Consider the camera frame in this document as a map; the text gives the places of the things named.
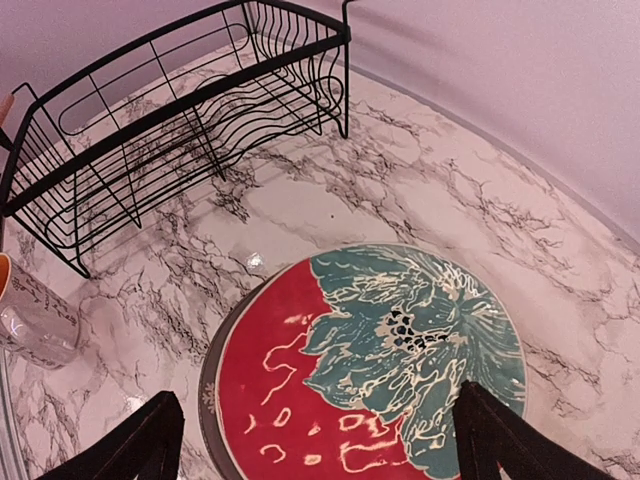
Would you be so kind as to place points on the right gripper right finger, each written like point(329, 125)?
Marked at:
point(492, 439)

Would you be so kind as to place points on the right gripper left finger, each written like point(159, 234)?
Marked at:
point(146, 445)

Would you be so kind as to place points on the red teal floral plate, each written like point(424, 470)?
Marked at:
point(347, 365)

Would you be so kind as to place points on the black wire dish rack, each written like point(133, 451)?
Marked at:
point(167, 111)

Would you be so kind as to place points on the patterned mug yellow inside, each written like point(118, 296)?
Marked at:
point(36, 323)

